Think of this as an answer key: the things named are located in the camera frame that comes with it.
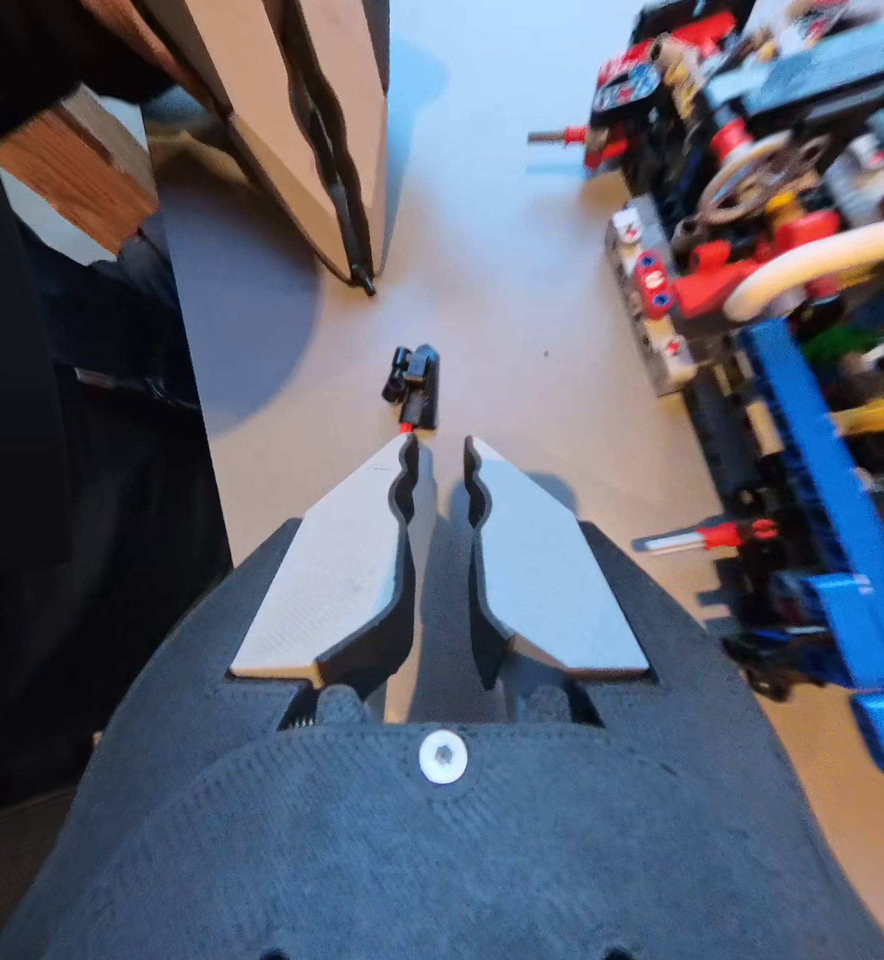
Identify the person's black clothing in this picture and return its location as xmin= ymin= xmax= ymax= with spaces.
xmin=0 ymin=90 xmax=233 ymax=826

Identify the light grey desk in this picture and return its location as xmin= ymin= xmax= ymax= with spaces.
xmin=142 ymin=0 xmax=884 ymax=960

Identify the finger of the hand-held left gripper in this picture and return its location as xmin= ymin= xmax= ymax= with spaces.
xmin=292 ymin=0 xmax=392 ymax=279
xmin=185 ymin=0 xmax=371 ymax=290

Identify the toy brick vehicle model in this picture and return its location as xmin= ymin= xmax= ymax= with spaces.
xmin=528 ymin=0 xmax=884 ymax=777

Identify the wooden trestle leg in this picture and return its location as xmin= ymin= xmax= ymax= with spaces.
xmin=0 ymin=82 xmax=159 ymax=256

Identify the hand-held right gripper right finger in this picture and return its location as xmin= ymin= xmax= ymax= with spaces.
xmin=461 ymin=435 xmax=651 ymax=695

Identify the black toy assembly red pin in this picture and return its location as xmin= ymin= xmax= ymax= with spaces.
xmin=380 ymin=343 xmax=441 ymax=436

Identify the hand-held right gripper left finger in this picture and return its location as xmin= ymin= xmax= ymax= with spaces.
xmin=229 ymin=433 xmax=420 ymax=699

